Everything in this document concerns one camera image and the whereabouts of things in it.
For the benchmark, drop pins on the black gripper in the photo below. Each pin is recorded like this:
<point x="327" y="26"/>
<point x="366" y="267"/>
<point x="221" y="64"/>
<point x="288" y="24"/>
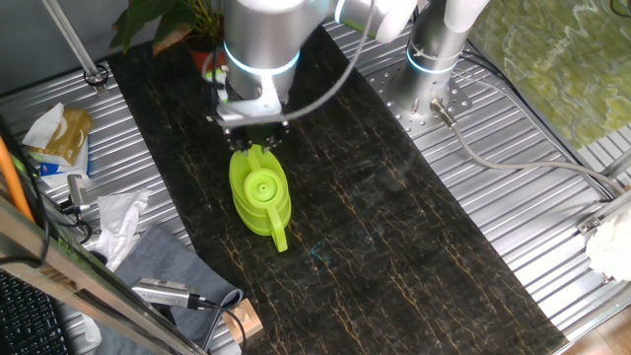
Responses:
<point x="256" y="133"/>

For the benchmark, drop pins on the green plastic watering can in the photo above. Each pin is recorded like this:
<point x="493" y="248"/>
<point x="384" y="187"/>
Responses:
<point x="261" y="197"/>

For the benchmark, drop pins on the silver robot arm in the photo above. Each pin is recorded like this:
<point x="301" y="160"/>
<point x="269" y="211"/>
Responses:
<point x="261" y="44"/>

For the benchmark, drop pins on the red plant pot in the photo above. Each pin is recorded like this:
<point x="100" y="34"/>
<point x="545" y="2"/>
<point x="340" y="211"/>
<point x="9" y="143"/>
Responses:
<point x="204" y="59"/>

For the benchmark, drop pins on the anthurium plant with broad leaves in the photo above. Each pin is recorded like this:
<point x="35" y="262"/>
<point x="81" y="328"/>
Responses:
<point x="158" y="20"/>

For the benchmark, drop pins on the grey towel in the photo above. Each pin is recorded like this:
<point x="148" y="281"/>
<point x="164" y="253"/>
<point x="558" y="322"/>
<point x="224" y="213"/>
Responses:
<point x="162" y="261"/>

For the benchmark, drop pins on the dark marbled table mat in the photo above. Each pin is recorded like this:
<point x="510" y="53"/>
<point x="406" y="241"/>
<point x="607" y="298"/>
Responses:
<point x="370" y="246"/>

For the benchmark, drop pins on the crumpled white tissue paper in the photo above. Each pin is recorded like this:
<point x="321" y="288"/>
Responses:
<point x="118" y="222"/>

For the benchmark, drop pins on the wooden block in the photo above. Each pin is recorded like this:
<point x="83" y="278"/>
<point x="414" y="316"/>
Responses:
<point x="246" y="318"/>

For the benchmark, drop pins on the yellow tissue box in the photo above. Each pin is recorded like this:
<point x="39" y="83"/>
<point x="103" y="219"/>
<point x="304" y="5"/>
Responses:
<point x="69" y="135"/>

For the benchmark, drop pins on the blue and white box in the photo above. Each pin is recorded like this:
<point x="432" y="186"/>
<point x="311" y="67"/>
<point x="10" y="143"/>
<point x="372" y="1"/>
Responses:
<point x="54" y="170"/>

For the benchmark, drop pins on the silver support pole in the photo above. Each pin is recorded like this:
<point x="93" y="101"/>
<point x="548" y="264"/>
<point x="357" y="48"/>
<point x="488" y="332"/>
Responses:
<point x="74" y="42"/>

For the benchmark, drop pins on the orange tube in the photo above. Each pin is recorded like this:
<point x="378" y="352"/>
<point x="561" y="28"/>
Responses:
<point x="12" y="180"/>

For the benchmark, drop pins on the black keyboard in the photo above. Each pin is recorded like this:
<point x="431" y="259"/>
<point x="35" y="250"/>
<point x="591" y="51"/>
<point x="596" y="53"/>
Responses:
<point x="24" y="320"/>

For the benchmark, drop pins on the green marbled sheet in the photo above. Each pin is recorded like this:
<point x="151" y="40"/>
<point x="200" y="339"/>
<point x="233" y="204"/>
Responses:
<point x="557" y="59"/>

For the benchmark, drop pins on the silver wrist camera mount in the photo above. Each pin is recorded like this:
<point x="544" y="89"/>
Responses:
<point x="246" y="111"/>

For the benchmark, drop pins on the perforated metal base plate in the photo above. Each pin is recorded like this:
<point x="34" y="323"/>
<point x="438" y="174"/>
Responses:
<point x="389" y="96"/>

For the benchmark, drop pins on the silver finned camera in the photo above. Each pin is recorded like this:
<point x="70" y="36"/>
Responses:
<point x="162" y="292"/>

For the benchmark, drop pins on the small silver camera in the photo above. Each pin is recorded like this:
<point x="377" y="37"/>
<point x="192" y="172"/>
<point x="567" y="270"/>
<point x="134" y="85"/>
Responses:
<point x="76" y="190"/>

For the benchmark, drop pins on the aluminium frame bar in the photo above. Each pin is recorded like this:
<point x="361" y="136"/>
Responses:
<point x="74" y="276"/>

